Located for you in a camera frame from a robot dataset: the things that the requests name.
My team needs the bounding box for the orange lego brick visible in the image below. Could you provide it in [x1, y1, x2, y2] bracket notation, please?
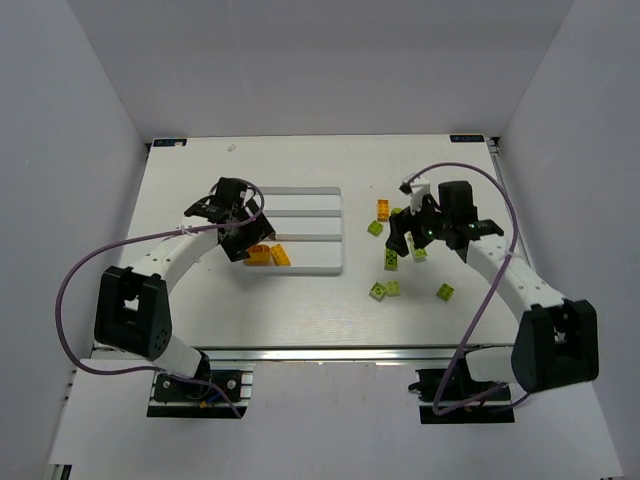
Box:
[376, 199, 391, 222]

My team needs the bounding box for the orange rounded lego piece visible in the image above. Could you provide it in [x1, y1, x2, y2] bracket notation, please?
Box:
[244, 244, 271, 266]

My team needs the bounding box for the yellow lego brick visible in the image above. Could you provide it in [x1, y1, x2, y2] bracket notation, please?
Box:
[270, 244, 291, 267]

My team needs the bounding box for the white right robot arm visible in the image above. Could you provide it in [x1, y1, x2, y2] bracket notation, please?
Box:
[386, 181, 599, 393]

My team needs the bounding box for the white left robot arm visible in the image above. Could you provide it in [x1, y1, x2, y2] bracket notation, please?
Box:
[94, 177, 275, 381]

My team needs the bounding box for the lime long lego brick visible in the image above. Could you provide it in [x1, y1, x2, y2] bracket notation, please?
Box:
[384, 249, 398, 271]

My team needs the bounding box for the lime lego brick near gripper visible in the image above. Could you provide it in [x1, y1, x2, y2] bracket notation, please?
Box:
[411, 248, 427, 262]

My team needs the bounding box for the lime square lego brick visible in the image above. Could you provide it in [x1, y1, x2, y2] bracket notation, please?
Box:
[367, 220, 384, 236]

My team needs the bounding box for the lime small lego brick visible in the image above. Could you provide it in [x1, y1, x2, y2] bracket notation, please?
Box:
[385, 280, 401, 297]

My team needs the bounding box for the lime round-stud lego brick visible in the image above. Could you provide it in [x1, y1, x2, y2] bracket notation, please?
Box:
[369, 282, 387, 301]

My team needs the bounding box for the lime lego brick far right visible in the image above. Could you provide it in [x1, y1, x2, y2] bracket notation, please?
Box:
[436, 283, 455, 301]

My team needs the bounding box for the white three-compartment tray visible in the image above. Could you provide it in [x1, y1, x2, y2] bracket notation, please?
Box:
[241, 186, 344, 276]

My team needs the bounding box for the blue right corner label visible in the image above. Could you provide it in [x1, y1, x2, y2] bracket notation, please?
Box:
[449, 134, 485, 143]

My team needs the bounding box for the blue corner label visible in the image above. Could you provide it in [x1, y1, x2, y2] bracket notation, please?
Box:
[449, 134, 485, 143]
[152, 138, 187, 148]

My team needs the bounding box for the blue left corner label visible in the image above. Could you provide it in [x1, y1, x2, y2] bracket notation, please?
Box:
[152, 138, 187, 148]

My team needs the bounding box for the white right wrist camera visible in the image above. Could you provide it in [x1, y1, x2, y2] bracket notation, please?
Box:
[399, 173, 431, 215]

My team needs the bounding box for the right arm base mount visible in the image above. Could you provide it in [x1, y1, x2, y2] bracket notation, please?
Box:
[407, 369, 515, 425]

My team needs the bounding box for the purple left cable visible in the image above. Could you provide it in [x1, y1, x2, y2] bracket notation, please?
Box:
[54, 179, 266, 419]

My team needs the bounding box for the purple cable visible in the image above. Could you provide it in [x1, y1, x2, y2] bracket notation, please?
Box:
[399, 162, 531, 416]
[54, 179, 266, 419]

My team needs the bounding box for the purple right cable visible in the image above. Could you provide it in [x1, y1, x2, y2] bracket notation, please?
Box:
[399, 162, 531, 416]

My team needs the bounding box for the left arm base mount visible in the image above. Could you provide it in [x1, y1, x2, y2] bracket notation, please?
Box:
[146, 360, 253, 420]

